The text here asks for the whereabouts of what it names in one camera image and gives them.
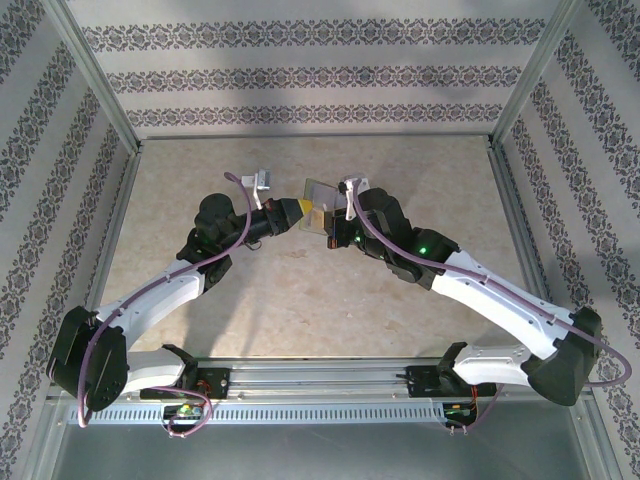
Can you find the green card holder clear sleeves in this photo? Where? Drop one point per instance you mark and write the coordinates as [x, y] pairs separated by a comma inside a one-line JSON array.
[[320, 200]]

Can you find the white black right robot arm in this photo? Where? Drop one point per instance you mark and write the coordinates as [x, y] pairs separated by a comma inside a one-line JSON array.
[[490, 305]]

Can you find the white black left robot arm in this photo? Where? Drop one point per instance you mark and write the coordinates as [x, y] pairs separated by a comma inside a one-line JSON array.
[[160, 300]]

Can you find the small circuit board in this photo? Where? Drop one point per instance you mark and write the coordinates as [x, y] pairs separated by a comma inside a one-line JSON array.
[[457, 411], [185, 411]]

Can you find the grey sheet metal panel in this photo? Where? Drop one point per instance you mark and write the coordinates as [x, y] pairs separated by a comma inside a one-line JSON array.
[[320, 455]]

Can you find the aluminium table edge rail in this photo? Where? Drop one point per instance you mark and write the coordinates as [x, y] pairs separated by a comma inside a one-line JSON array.
[[114, 225], [315, 137], [522, 225]]

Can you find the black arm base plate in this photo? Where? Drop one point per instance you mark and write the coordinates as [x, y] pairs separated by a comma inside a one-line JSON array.
[[220, 382], [417, 382]]

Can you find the aluminium frame post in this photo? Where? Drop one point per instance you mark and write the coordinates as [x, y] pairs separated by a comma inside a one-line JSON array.
[[532, 75], [94, 75]]

